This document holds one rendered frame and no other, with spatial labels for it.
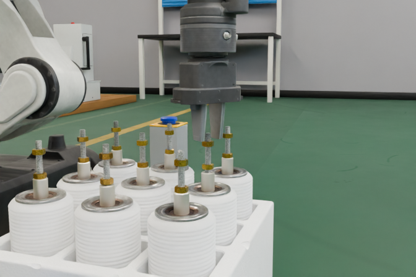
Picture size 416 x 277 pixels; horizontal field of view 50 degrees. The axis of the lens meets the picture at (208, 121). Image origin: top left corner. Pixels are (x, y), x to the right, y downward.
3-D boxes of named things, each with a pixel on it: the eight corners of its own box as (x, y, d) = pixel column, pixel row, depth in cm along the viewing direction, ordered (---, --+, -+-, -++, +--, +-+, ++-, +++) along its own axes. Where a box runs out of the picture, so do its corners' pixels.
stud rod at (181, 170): (184, 201, 64) (184, 149, 62) (186, 203, 63) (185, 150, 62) (177, 202, 63) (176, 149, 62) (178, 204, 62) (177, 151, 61)
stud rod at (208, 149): (203, 178, 74) (203, 133, 73) (208, 177, 75) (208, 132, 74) (207, 179, 73) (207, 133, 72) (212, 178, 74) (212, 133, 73)
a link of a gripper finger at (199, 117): (194, 139, 73) (194, 101, 73) (207, 141, 71) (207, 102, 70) (186, 140, 72) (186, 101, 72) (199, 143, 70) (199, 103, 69)
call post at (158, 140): (150, 253, 109) (148, 126, 104) (162, 242, 115) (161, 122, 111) (177, 257, 106) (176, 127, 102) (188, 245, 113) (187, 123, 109)
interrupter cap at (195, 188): (206, 201, 69) (205, 197, 69) (175, 191, 75) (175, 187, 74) (240, 191, 74) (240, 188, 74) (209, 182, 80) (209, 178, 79)
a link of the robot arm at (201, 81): (219, 98, 80) (219, 29, 78) (258, 101, 72) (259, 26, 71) (159, 101, 72) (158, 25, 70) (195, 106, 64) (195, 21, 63)
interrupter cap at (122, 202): (74, 214, 63) (73, 209, 63) (89, 198, 71) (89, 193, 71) (127, 214, 63) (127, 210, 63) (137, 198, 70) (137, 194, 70)
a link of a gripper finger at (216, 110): (221, 140, 73) (221, 101, 72) (208, 136, 75) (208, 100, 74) (228, 138, 74) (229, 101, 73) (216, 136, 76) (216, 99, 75)
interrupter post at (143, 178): (138, 183, 79) (138, 164, 79) (151, 183, 79) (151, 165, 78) (134, 187, 77) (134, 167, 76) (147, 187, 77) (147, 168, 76)
